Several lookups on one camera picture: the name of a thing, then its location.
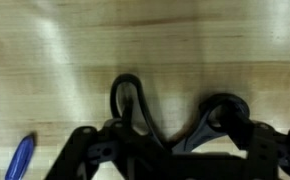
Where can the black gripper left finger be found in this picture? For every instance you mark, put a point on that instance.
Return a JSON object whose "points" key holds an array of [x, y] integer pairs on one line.
{"points": [[85, 146]]}

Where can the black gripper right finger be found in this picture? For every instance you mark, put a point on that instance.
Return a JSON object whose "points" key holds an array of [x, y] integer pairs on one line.
{"points": [[268, 150]]}

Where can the black scissors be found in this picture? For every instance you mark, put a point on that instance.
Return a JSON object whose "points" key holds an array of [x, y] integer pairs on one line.
{"points": [[198, 133]]}

